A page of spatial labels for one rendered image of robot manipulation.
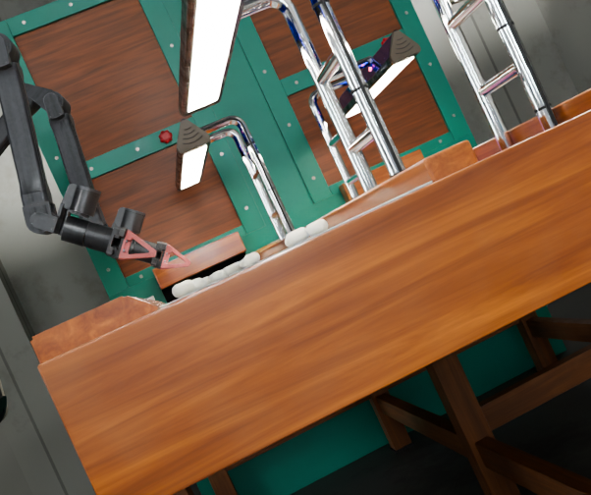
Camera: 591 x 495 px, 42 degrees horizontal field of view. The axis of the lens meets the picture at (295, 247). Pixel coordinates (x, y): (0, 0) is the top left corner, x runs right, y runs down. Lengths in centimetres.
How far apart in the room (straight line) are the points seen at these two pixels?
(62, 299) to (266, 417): 364
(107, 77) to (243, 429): 205
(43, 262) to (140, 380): 365
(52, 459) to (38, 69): 223
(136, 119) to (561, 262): 199
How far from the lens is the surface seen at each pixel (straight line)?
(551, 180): 83
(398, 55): 195
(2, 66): 180
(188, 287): 106
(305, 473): 269
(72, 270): 433
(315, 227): 113
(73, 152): 218
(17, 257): 440
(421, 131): 278
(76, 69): 270
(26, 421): 428
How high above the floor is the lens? 74
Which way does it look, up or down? level
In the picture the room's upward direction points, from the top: 25 degrees counter-clockwise
